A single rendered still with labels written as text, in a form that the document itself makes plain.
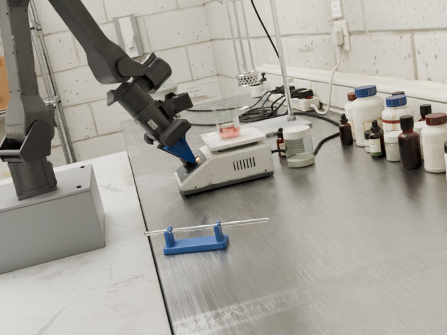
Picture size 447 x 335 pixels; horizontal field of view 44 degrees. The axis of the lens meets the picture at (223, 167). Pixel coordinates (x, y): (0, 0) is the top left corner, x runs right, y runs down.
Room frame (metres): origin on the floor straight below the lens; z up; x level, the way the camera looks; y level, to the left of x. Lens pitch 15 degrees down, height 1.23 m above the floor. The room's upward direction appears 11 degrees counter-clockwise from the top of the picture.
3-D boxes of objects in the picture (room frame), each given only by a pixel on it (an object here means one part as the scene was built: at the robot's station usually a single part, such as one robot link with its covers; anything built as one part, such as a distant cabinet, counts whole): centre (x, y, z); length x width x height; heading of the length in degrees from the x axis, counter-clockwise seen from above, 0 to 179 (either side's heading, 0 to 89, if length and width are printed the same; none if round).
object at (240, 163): (1.16, -0.01, 0.94); 0.22 x 0.13 x 0.08; 98
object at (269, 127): (1.60, -0.11, 0.91); 0.30 x 0.20 x 0.01; 100
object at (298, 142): (1.16, -0.17, 0.94); 0.06 x 0.06 x 0.08
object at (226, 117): (1.16, -0.02, 1.02); 0.06 x 0.05 x 0.08; 76
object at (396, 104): (1.11, -0.37, 0.96); 0.06 x 0.06 x 0.11
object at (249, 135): (1.17, -0.03, 0.98); 0.12 x 0.12 x 0.01; 8
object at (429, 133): (0.95, -0.39, 0.95); 0.06 x 0.06 x 0.10
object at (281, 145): (1.25, -0.15, 0.93); 0.03 x 0.03 x 0.07
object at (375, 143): (1.10, -0.32, 0.94); 0.03 x 0.03 x 0.08
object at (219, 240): (0.81, 0.07, 0.92); 0.10 x 0.03 x 0.04; 77
